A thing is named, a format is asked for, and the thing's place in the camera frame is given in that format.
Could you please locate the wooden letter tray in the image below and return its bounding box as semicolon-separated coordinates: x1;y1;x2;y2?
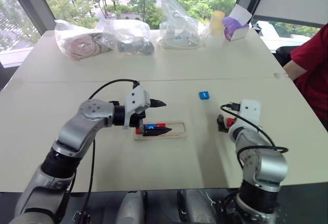
133;120;189;141

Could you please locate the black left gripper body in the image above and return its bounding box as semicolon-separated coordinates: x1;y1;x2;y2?
129;110;148;130

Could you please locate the plastic bag with grey items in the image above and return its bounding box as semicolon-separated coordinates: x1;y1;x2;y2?
95;18;156;56

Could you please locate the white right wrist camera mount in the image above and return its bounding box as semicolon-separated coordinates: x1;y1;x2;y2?
239;98;262;128

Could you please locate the person in red shirt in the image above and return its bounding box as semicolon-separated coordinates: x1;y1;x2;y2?
282;23;328;133

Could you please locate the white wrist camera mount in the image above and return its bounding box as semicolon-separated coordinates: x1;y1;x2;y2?
239;98;262;128
123;85;152;130

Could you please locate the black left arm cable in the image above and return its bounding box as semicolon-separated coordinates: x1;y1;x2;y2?
76;78;141;224

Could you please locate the purple and white carton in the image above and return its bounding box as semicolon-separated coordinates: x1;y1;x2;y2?
221;4;253;42

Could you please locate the grey rounded robot leg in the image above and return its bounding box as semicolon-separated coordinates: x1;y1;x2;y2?
118;190;149;224

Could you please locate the yellow cup stack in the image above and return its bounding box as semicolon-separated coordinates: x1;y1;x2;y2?
206;10;226;48

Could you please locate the black office chair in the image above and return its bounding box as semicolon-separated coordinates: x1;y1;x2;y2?
275;45;298;67

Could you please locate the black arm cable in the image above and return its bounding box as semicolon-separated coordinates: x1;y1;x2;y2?
220;101;289;170
76;78;141;224

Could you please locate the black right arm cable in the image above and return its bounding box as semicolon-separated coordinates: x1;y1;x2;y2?
220;101;289;170

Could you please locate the plastic bag with pink items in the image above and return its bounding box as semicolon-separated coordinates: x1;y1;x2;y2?
54;19;114;62

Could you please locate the tall bag with white items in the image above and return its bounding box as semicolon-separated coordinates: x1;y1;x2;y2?
156;0;207;50

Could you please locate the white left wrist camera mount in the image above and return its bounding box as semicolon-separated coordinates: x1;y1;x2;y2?
123;85;152;130

